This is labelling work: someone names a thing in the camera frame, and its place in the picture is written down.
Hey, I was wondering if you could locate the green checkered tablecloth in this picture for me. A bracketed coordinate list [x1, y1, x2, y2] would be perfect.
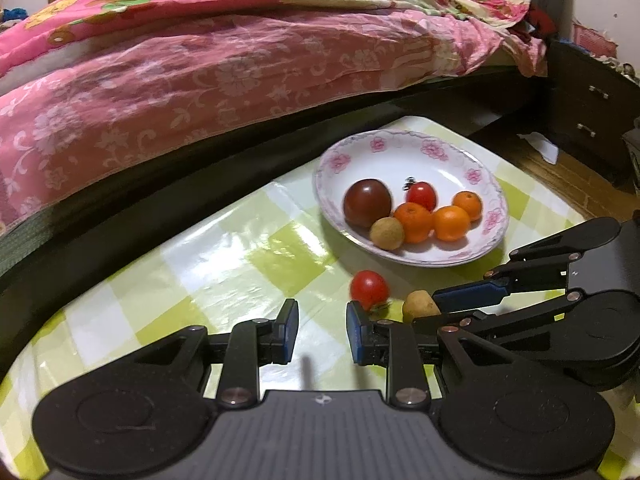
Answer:
[0, 115, 640, 480]

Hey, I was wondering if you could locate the dark bed frame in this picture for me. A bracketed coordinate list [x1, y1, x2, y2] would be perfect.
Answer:
[1, 67, 546, 368]

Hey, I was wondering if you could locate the brown longan fruit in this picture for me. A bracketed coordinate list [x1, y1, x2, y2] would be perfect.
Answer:
[402, 289, 442, 324]

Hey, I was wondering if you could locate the red tomato with stem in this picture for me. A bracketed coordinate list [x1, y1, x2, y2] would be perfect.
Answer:
[404, 177, 437, 212]

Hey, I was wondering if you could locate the smooth orange fruit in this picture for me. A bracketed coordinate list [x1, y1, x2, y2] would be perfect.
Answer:
[433, 206, 471, 242]

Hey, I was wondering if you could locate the white floral plate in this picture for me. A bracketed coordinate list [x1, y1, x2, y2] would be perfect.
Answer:
[314, 129, 509, 268]

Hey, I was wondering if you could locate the small red tomato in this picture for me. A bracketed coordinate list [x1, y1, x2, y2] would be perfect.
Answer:
[349, 270, 390, 312]

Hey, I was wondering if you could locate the dimpled orange tangerine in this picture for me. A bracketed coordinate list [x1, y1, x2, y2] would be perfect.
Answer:
[451, 191, 483, 222]

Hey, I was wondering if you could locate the pink basket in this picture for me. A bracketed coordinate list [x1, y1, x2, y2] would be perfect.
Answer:
[573, 21, 617, 58]

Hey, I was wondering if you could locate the dark brown tomato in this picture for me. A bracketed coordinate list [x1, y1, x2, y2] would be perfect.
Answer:
[343, 179, 393, 229]

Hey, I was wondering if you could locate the dark wooden nightstand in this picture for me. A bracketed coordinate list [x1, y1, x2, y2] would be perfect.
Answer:
[547, 40, 639, 186]

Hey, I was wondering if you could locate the white paper scrap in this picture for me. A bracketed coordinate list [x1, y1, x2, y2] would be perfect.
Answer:
[518, 132, 560, 165]

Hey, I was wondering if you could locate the small orange tangerine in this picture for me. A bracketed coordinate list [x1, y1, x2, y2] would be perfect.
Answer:
[394, 202, 433, 244]

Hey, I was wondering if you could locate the pink floral bedsheet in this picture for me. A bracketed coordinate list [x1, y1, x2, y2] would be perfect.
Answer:
[1, 10, 546, 232]

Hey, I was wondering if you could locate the round brown longan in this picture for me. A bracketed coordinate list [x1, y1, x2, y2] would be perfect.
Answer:
[369, 217, 405, 252]

